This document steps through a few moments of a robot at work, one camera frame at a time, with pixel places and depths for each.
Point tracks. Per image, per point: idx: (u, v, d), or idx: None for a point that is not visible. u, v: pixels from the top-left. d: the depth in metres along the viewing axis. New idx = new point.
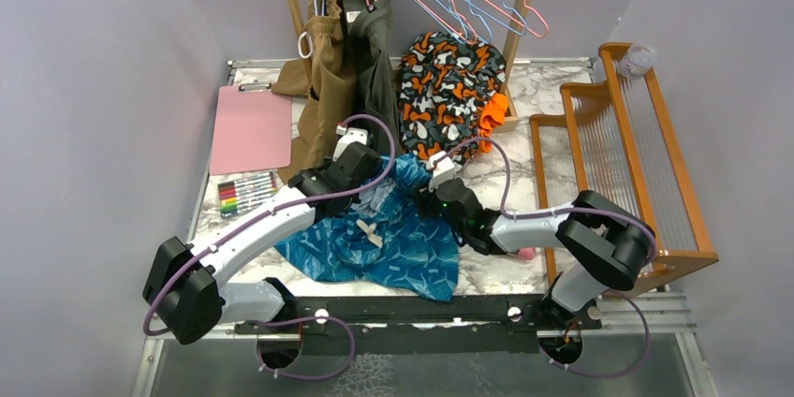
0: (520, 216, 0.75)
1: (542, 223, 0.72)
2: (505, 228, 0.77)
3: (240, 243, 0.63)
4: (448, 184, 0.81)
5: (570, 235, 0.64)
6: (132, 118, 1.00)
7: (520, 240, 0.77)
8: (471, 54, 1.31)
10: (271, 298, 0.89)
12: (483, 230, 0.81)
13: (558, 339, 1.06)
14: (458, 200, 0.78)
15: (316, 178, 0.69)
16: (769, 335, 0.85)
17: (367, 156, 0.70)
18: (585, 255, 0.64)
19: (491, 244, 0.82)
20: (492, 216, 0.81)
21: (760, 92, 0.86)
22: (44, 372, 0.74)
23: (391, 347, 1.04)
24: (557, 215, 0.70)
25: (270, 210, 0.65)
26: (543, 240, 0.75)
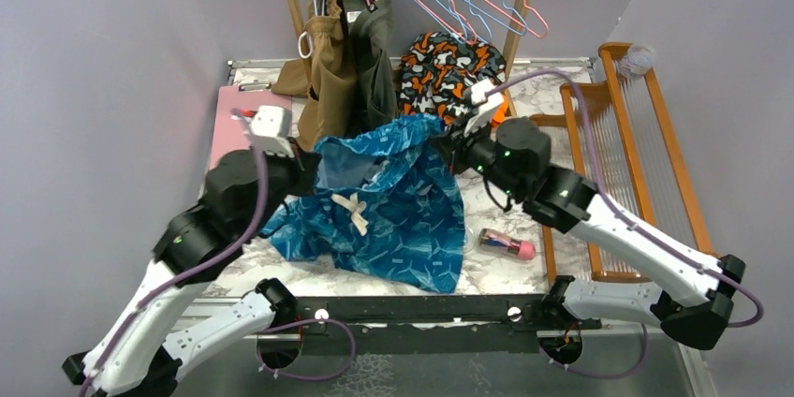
0: (639, 231, 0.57)
1: (678, 270, 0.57)
2: (610, 234, 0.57)
3: (122, 355, 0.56)
4: (511, 125, 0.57)
5: (718, 315, 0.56)
6: (130, 118, 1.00)
7: (605, 243, 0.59)
8: (471, 54, 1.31)
10: (257, 315, 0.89)
12: (551, 194, 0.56)
13: (558, 339, 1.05)
14: (531, 150, 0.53)
15: (180, 238, 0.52)
16: (769, 335, 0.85)
17: (233, 187, 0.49)
18: (704, 320, 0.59)
19: (565, 213, 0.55)
20: (566, 174, 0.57)
21: (759, 92, 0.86)
22: (44, 371, 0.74)
23: (390, 347, 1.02)
24: (702, 273, 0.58)
25: (131, 312, 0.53)
26: (634, 261, 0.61)
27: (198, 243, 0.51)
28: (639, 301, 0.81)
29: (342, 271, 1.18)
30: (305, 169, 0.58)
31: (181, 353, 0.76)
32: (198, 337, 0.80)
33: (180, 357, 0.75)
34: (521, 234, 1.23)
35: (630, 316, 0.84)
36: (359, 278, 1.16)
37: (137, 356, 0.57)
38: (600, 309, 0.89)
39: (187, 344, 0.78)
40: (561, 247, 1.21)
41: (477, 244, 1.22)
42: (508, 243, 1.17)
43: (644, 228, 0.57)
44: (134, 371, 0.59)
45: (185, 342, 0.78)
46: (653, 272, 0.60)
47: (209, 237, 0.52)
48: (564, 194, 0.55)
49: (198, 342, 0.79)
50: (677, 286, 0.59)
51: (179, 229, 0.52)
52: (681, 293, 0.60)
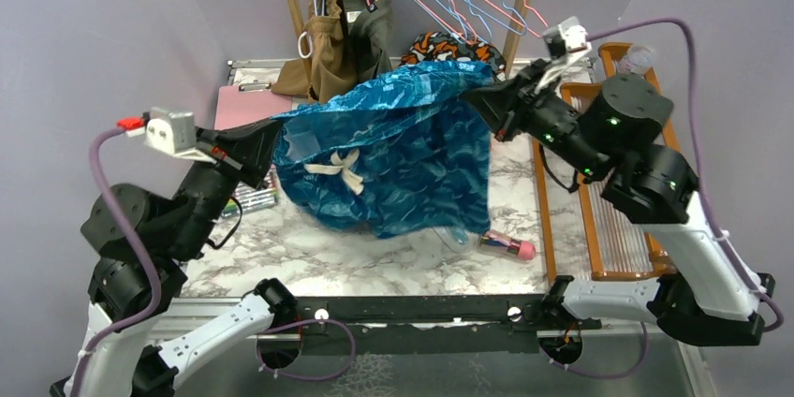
0: (720, 245, 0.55)
1: (738, 291, 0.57)
2: (697, 242, 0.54)
3: (89, 392, 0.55)
4: (621, 83, 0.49)
5: (751, 335, 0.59)
6: (130, 118, 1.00)
7: (677, 244, 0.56)
8: (471, 54, 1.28)
10: (255, 317, 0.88)
12: (648, 177, 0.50)
13: (558, 339, 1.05)
14: (655, 122, 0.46)
15: (107, 280, 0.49)
16: (770, 334, 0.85)
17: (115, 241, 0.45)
18: (729, 334, 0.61)
19: (664, 204, 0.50)
20: (674, 163, 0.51)
21: (759, 92, 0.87)
22: (42, 371, 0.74)
23: (389, 347, 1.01)
24: (750, 295, 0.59)
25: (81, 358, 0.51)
26: (692, 272, 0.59)
27: (126, 286, 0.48)
28: (635, 297, 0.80)
29: (341, 271, 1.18)
30: (244, 158, 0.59)
31: (177, 360, 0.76)
32: (195, 344, 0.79)
33: (176, 365, 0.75)
34: (521, 234, 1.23)
35: (626, 313, 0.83)
36: (358, 278, 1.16)
37: (107, 385, 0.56)
38: (596, 307, 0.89)
39: (183, 350, 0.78)
40: (561, 247, 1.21)
41: (477, 244, 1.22)
42: (508, 243, 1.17)
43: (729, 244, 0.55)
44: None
45: (183, 348, 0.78)
46: (707, 284, 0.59)
47: (138, 277, 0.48)
48: (668, 183, 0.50)
49: (195, 347, 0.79)
50: (721, 299, 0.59)
51: (107, 270, 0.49)
52: (716, 305, 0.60)
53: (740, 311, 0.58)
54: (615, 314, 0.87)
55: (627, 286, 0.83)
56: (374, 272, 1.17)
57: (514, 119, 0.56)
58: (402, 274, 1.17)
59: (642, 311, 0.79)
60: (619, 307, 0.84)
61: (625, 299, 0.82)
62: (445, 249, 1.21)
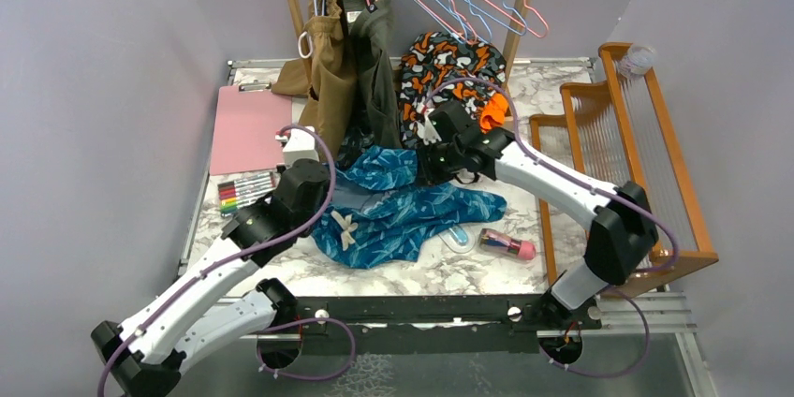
0: (542, 165, 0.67)
1: (573, 192, 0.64)
2: (518, 168, 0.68)
3: (169, 318, 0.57)
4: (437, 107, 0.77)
5: (607, 230, 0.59)
6: (131, 119, 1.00)
7: (518, 180, 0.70)
8: (471, 53, 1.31)
10: (258, 312, 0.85)
12: (478, 144, 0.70)
13: (558, 339, 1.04)
14: (441, 111, 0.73)
15: (252, 221, 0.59)
16: (767, 334, 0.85)
17: (306, 183, 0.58)
18: (604, 244, 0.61)
19: (487, 159, 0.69)
20: (498, 136, 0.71)
21: (761, 92, 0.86)
22: (48, 370, 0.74)
23: (390, 347, 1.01)
24: (595, 194, 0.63)
25: (197, 275, 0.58)
26: (544, 194, 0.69)
27: (262, 230, 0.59)
28: None
29: (341, 271, 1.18)
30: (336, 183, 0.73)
31: (184, 346, 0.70)
32: (202, 330, 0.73)
33: (184, 351, 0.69)
34: (521, 234, 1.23)
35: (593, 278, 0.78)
36: (358, 278, 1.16)
37: (182, 323, 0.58)
38: (572, 288, 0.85)
39: (190, 337, 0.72)
40: (561, 247, 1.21)
41: (477, 244, 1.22)
42: (508, 243, 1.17)
43: (547, 162, 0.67)
44: (167, 347, 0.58)
45: (189, 335, 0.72)
46: (562, 202, 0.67)
47: (272, 226, 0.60)
48: (487, 143, 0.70)
49: (202, 335, 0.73)
50: (576, 208, 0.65)
51: (248, 215, 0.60)
52: (581, 216, 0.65)
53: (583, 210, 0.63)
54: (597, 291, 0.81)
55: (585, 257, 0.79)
56: (374, 272, 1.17)
57: (428, 169, 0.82)
58: (402, 275, 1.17)
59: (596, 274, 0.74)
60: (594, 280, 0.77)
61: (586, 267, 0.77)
62: (444, 249, 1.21)
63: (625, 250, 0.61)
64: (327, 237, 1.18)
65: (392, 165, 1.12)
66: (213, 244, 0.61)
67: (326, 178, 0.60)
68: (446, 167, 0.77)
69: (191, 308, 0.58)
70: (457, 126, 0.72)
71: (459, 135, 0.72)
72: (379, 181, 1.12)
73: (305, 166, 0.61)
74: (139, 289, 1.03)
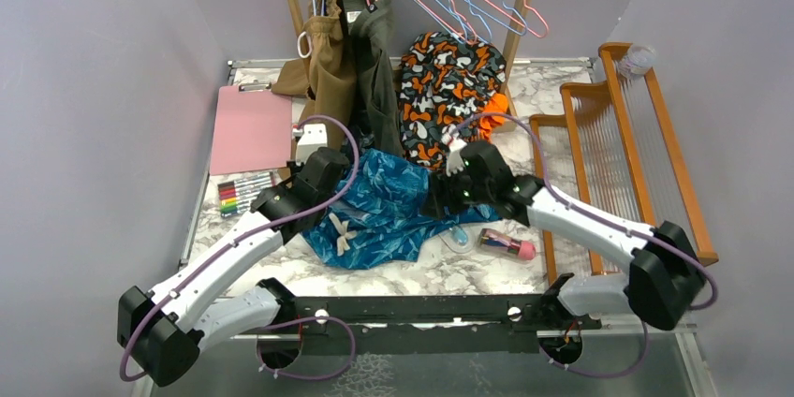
0: (575, 210, 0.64)
1: (609, 235, 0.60)
2: (549, 213, 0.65)
3: (203, 283, 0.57)
4: (471, 141, 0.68)
5: (647, 273, 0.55)
6: (131, 119, 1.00)
7: (555, 226, 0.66)
8: (471, 53, 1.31)
10: (264, 305, 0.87)
12: (510, 191, 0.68)
13: (558, 339, 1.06)
14: (478, 156, 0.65)
15: (279, 197, 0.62)
16: (768, 334, 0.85)
17: (332, 165, 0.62)
18: (649, 291, 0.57)
19: (521, 208, 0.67)
20: (528, 182, 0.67)
21: (761, 92, 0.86)
22: (49, 370, 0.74)
23: (390, 347, 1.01)
24: (631, 236, 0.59)
25: (230, 241, 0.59)
26: (582, 240, 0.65)
27: (287, 207, 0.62)
28: (619, 284, 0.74)
29: (342, 270, 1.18)
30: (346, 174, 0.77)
31: (201, 327, 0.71)
32: (216, 314, 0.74)
33: (201, 330, 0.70)
34: (521, 234, 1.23)
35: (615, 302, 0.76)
36: (358, 278, 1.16)
37: (212, 290, 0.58)
38: (586, 301, 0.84)
39: (205, 319, 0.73)
40: (561, 247, 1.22)
41: (477, 244, 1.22)
42: (508, 243, 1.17)
43: (580, 207, 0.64)
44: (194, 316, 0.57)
45: (205, 316, 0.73)
46: (597, 246, 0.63)
47: (295, 204, 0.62)
48: (519, 191, 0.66)
49: (216, 318, 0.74)
50: (611, 251, 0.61)
51: (272, 193, 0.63)
52: (619, 258, 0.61)
53: (620, 251, 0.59)
54: (610, 307, 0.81)
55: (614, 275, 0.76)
56: (374, 272, 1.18)
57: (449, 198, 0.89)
58: (402, 275, 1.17)
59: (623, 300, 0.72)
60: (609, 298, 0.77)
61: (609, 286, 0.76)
62: (444, 249, 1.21)
63: (671, 295, 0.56)
64: (325, 242, 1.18)
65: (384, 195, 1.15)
66: (242, 217, 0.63)
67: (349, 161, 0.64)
68: (469, 199, 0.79)
69: (222, 275, 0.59)
70: (492, 174, 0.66)
71: (493, 179, 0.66)
72: (368, 203, 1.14)
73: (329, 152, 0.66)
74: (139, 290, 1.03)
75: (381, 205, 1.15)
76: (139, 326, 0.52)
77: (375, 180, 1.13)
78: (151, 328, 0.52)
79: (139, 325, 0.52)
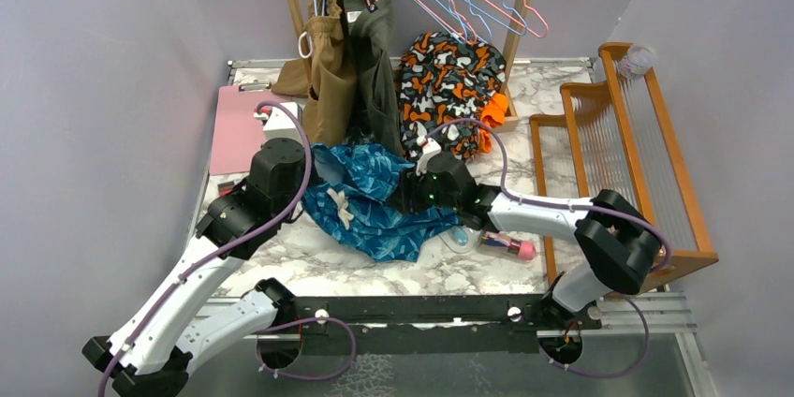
0: (526, 203, 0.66)
1: (555, 216, 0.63)
2: (507, 212, 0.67)
3: (155, 330, 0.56)
4: (439, 156, 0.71)
5: (594, 241, 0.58)
6: (131, 119, 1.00)
7: (518, 223, 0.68)
8: (471, 54, 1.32)
10: (258, 313, 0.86)
12: (476, 205, 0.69)
13: (558, 339, 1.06)
14: (447, 172, 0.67)
15: (227, 213, 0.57)
16: (769, 334, 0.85)
17: (280, 167, 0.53)
18: (602, 258, 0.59)
19: (486, 219, 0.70)
20: (488, 191, 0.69)
21: (761, 93, 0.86)
22: (49, 370, 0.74)
23: (391, 347, 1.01)
24: (573, 211, 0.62)
25: (174, 282, 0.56)
26: (545, 230, 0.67)
27: (238, 224, 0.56)
28: None
29: (342, 271, 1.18)
30: None
31: (189, 346, 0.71)
32: (205, 331, 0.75)
33: (190, 351, 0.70)
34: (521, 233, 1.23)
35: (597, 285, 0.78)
36: (359, 278, 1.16)
37: (170, 330, 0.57)
38: (576, 293, 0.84)
39: (195, 338, 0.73)
40: (561, 247, 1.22)
41: (477, 244, 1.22)
42: (508, 243, 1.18)
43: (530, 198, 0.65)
44: (163, 353, 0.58)
45: (194, 336, 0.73)
46: (551, 229, 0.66)
47: (249, 215, 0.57)
48: (479, 202, 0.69)
49: (207, 335, 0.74)
50: (562, 229, 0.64)
51: (222, 208, 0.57)
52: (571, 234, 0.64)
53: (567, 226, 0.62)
54: (595, 294, 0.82)
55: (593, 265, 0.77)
56: (374, 272, 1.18)
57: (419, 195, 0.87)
58: (402, 275, 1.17)
59: None
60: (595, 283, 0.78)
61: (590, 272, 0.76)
62: (444, 249, 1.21)
63: (624, 257, 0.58)
64: (330, 222, 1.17)
65: (378, 174, 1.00)
66: (188, 247, 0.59)
67: (301, 156, 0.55)
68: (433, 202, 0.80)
69: (173, 318, 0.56)
70: (460, 186, 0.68)
71: (460, 193, 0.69)
72: (361, 180, 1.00)
73: (279, 145, 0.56)
74: (139, 290, 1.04)
75: (374, 185, 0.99)
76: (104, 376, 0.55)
77: (377, 158, 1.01)
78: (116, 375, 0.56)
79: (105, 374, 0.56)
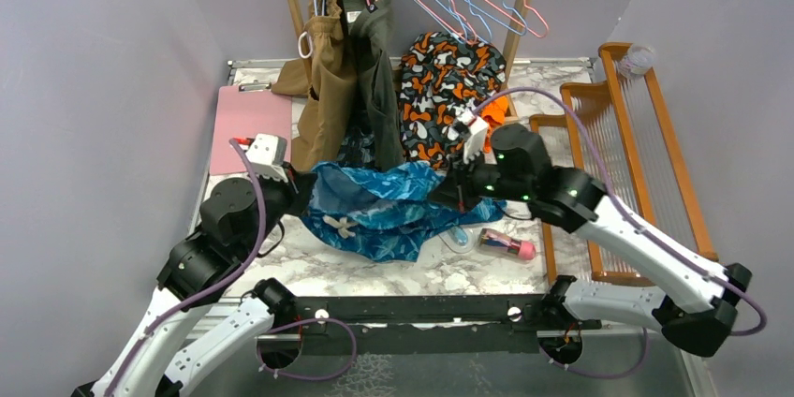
0: (643, 235, 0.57)
1: (684, 275, 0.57)
2: (617, 236, 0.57)
3: (130, 380, 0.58)
4: (504, 130, 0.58)
5: (722, 323, 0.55)
6: (131, 119, 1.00)
7: (609, 244, 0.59)
8: (471, 54, 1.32)
10: (248, 325, 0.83)
12: (559, 192, 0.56)
13: (558, 339, 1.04)
14: (521, 149, 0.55)
15: (183, 266, 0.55)
16: (769, 334, 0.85)
17: (228, 214, 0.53)
18: (707, 328, 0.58)
19: (571, 212, 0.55)
20: (574, 176, 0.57)
21: (760, 92, 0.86)
22: (47, 368, 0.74)
23: (391, 347, 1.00)
24: (708, 280, 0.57)
25: (141, 336, 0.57)
26: (645, 270, 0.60)
27: (201, 270, 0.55)
28: (641, 303, 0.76)
29: (342, 270, 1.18)
30: (300, 192, 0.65)
31: (180, 375, 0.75)
32: (197, 354, 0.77)
33: (180, 380, 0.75)
34: (521, 234, 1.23)
35: (636, 321, 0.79)
36: (359, 278, 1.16)
37: (147, 378, 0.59)
38: (598, 310, 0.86)
39: (186, 363, 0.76)
40: (561, 247, 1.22)
41: (477, 244, 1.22)
42: (508, 243, 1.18)
43: (651, 233, 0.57)
44: (144, 396, 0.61)
45: (184, 361, 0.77)
46: (657, 276, 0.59)
47: (211, 261, 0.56)
48: (571, 193, 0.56)
49: (198, 360, 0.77)
50: (682, 291, 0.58)
51: (181, 257, 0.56)
52: (683, 298, 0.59)
53: (698, 298, 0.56)
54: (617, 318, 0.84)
55: (634, 292, 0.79)
56: (374, 272, 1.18)
57: (463, 191, 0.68)
58: (402, 275, 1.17)
59: (649, 320, 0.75)
60: (624, 312, 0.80)
61: (630, 304, 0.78)
62: (444, 249, 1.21)
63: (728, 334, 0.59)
64: (327, 231, 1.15)
65: (416, 174, 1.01)
66: (154, 298, 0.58)
67: (251, 200, 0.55)
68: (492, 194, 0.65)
69: (145, 369, 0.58)
70: (536, 168, 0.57)
71: (535, 177, 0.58)
72: (393, 191, 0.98)
73: (227, 192, 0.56)
74: (138, 291, 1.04)
75: (411, 187, 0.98)
76: None
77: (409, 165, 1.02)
78: None
79: None
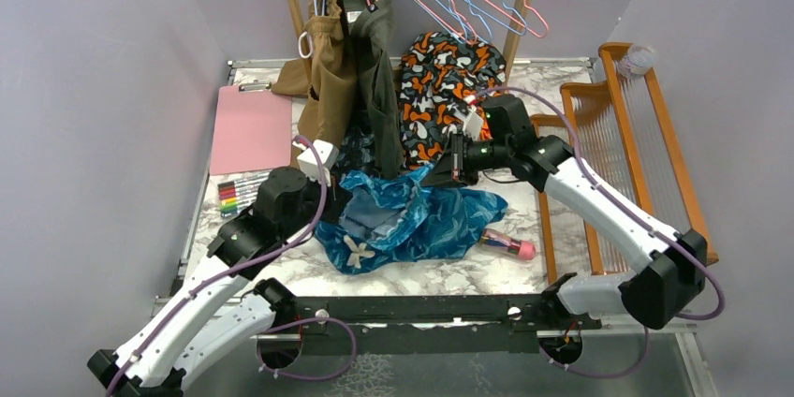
0: (599, 191, 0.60)
1: (628, 228, 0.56)
2: (573, 189, 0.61)
3: (163, 340, 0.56)
4: (494, 95, 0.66)
5: (656, 276, 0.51)
6: (131, 119, 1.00)
7: (569, 199, 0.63)
8: (471, 54, 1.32)
10: (256, 318, 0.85)
12: (533, 151, 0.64)
13: (558, 339, 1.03)
14: (502, 109, 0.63)
15: (237, 235, 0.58)
16: (769, 334, 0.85)
17: (284, 195, 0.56)
18: (647, 286, 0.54)
19: (538, 169, 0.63)
20: (551, 142, 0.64)
21: (761, 92, 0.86)
22: (47, 368, 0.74)
23: (390, 347, 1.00)
24: (653, 236, 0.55)
25: (185, 297, 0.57)
26: (599, 225, 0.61)
27: (247, 244, 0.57)
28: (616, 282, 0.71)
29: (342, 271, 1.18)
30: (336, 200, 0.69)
31: (183, 362, 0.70)
32: (200, 344, 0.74)
33: (183, 367, 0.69)
34: (521, 234, 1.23)
35: (614, 303, 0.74)
36: (358, 278, 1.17)
37: (177, 345, 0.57)
38: (585, 299, 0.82)
39: (189, 352, 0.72)
40: (561, 247, 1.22)
41: (477, 244, 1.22)
42: (508, 243, 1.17)
43: (606, 189, 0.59)
44: (166, 368, 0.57)
45: (188, 351, 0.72)
46: (608, 229, 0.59)
47: (257, 238, 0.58)
48: (542, 153, 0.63)
49: (200, 349, 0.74)
50: (628, 247, 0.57)
51: (232, 231, 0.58)
52: (632, 257, 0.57)
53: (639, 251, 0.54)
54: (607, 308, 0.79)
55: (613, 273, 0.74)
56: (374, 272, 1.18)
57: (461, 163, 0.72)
58: (402, 275, 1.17)
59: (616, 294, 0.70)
60: (603, 293, 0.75)
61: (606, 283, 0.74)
62: None
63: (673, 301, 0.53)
64: (338, 249, 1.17)
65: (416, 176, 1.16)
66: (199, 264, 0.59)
67: (303, 185, 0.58)
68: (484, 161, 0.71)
69: (182, 331, 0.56)
70: (515, 129, 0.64)
71: (512, 136, 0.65)
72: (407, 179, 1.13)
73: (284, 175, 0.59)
74: (139, 291, 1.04)
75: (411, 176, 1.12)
76: (110, 388, 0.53)
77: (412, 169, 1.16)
78: (120, 389, 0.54)
79: (110, 387, 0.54)
